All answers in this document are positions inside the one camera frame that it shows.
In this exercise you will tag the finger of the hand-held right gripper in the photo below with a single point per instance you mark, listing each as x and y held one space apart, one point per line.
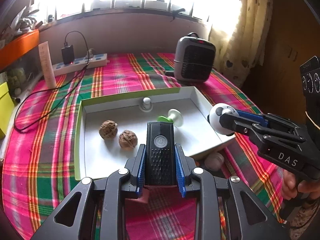
232 123
250 117

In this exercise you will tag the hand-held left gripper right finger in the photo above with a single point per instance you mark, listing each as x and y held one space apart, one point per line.
180 170

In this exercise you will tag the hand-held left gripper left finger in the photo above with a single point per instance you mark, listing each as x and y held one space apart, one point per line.
142 170

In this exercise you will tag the white panda ball toy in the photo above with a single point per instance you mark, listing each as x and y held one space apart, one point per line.
215 122

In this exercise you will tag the small black bike light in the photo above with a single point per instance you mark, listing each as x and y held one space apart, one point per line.
160 160

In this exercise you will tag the brown walnut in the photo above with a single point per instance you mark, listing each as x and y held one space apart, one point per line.
108 128
127 139

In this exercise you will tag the white green cardboard box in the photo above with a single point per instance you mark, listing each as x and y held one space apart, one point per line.
100 155

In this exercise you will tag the green white spool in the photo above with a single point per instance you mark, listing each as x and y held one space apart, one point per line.
175 116

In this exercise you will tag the small white figurine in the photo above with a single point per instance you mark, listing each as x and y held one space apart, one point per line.
146 103

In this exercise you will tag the person's right forearm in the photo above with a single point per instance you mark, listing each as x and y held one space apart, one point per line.
302 220

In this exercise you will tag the person's right hand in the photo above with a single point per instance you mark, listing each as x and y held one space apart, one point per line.
290 183

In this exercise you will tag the wooden wardrobe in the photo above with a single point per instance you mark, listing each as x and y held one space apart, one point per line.
282 55

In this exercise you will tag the grey space heater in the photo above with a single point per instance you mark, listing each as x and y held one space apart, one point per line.
195 60

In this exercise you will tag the cream patterned curtain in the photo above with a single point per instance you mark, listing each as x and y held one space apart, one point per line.
240 42

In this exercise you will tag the pink green plaid blanket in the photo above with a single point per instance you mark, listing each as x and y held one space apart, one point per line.
37 167

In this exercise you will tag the white power strip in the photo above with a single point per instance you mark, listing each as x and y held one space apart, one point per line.
97 60

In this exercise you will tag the white power plug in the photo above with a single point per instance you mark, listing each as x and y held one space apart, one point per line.
91 53

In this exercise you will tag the black charger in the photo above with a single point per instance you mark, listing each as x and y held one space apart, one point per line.
68 55

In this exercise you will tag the cream cosmetic tube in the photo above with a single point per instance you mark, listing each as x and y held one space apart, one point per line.
47 67

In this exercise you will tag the yellow cardboard box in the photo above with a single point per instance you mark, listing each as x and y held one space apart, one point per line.
5 105

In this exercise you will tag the green glass jar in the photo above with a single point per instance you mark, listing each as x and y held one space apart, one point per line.
17 76

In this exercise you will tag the orange shelf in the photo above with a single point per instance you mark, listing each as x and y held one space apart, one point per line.
17 46

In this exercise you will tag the green plants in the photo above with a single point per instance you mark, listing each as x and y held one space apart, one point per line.
22 21

